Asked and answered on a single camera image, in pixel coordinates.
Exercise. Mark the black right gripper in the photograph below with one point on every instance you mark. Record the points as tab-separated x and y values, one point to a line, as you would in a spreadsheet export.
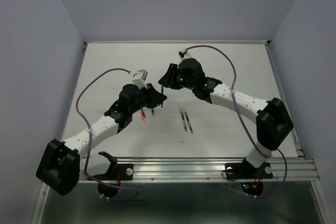
168	79

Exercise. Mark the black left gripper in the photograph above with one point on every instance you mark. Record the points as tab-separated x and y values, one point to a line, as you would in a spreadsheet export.
155	97

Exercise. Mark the red orange marker pen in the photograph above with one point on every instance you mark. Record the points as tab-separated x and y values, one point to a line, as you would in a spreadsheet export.
143	115

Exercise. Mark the purple marker pen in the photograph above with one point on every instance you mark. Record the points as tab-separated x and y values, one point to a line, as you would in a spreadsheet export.
183	118

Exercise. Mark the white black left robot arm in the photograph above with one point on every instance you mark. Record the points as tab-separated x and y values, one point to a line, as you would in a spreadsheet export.
59	167

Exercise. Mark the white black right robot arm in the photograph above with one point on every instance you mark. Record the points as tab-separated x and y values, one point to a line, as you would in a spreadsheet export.
272	119

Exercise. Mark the green marker pen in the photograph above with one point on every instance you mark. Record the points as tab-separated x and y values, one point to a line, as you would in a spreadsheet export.
188	121

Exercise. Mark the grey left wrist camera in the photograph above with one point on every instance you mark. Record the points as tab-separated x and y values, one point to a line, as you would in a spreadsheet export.
139	75

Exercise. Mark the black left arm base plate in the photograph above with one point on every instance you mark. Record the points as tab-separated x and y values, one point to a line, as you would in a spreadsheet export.
109	174

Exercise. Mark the aluminium table edge rail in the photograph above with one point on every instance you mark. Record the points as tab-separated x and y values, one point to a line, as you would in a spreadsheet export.
271	60

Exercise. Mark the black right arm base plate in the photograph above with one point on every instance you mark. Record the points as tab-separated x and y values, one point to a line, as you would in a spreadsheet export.
251	177

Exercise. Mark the aluminium front frame rails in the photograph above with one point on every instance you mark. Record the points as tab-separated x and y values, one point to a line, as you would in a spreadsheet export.
204	170

